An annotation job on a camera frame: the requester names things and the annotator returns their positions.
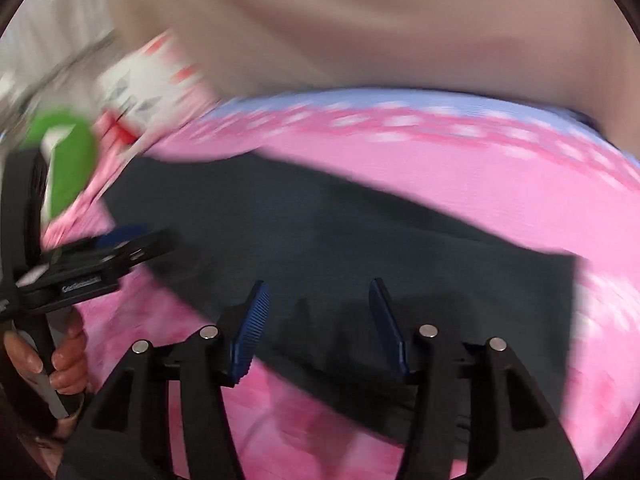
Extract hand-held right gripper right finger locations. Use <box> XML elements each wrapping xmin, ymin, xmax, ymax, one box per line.
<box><xmin>368</xmin><ymin>277</ymin><xmax>583</xmax><ymax>480</ymax></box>

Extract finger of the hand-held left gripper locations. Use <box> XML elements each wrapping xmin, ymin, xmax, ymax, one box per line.
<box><xmin>44</xmin><ymin>224</ymin><xmax>177</xmax><ymax>277</ymax></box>

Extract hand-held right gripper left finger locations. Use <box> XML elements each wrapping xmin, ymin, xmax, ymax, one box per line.
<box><xmin>56</xmin><ymin>280</ymin><xmax>272</xmax><ymax>480</ymax></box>

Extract dark grey pants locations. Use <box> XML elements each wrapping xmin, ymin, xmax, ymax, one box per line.
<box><xmin>102</xmin><ymin>152</ymin><xmax>591</xmax><ymax>451</ymax></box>

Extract person's left hand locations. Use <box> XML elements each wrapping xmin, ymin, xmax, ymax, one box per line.
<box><xmin>2</xmin><ymin>310</ymin><xmax>90</xmax><ymax>396</ymax></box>

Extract green plush toy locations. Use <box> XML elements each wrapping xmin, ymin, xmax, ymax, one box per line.
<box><xmin>25</xmin><ymin>107</ymin><xmax>98</xmax><ymax>221</ymax></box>

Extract white cartoon face pillow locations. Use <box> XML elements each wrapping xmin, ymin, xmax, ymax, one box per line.
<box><xmin>95</xmin><ymin>30</ymin><xmax>211</xmax><ymax>146</ymax></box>

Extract pink floral bedsheet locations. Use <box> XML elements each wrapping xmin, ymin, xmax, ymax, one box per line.
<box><xmin>40</xmin><ymin>87</ymin><xmax>640</xmax><ymax>480</ymax></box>

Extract white curtain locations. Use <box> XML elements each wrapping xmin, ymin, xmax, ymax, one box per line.
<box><xmin>0</xmin><ymin>0</ymin><xmax>121</xmax><ymax>126</ymax></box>

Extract beige cloth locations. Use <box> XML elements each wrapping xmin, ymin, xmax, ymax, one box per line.
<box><xmin>100</xmin><ymin>0</ymin><xmax>640</xmax><ymax>126</ymax></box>

